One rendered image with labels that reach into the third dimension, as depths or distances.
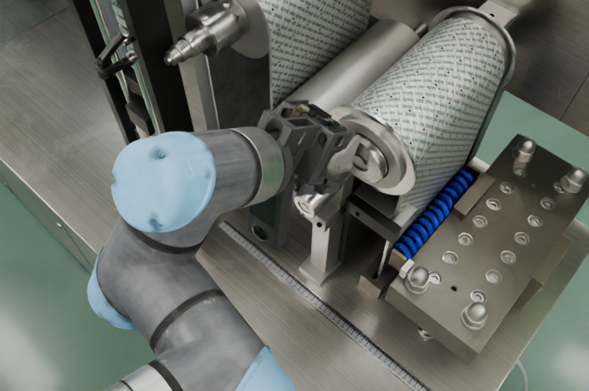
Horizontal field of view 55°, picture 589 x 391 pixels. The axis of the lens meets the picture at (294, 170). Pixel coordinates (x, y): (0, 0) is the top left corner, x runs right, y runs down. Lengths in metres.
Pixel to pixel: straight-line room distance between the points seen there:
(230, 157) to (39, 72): 1.02
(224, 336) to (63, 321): 1.67
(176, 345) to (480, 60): 0.56
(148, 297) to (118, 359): 1.53
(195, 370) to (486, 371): 0.67
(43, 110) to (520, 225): 1.00
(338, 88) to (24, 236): 1.67
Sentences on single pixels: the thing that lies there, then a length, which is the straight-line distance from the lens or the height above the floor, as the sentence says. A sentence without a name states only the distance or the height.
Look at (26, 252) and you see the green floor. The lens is 2.29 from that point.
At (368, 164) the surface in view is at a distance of 0.74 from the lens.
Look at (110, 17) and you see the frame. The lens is 0.87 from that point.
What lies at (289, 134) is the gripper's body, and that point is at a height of 1.43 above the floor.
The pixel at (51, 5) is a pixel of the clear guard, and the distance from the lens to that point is 1.58.
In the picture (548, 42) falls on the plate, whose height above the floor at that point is 1.27.
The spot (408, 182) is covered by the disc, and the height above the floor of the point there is 1.24.
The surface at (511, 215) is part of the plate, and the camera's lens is 1.02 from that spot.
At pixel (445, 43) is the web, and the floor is 1.31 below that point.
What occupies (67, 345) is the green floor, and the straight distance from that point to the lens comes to 2.08.
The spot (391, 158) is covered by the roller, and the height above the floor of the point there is 1.28.
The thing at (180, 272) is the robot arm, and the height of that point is 1.42.
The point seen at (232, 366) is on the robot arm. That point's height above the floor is 1.42.
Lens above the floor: 1.86
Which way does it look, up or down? 56 degrees down
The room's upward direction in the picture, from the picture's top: straight up
